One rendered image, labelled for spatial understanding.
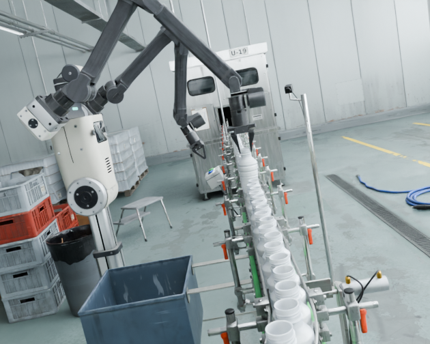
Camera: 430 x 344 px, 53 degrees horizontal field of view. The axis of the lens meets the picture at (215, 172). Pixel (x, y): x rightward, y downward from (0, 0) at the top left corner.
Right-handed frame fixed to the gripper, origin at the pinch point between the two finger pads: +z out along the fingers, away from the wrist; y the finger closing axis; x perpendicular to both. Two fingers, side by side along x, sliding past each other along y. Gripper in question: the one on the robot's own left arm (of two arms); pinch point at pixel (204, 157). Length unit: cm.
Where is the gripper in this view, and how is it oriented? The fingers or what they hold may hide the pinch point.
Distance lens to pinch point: 220.3
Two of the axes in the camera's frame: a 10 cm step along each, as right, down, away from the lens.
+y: 0.2, -1.8, 9.8
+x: -8.5, 5.1, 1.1
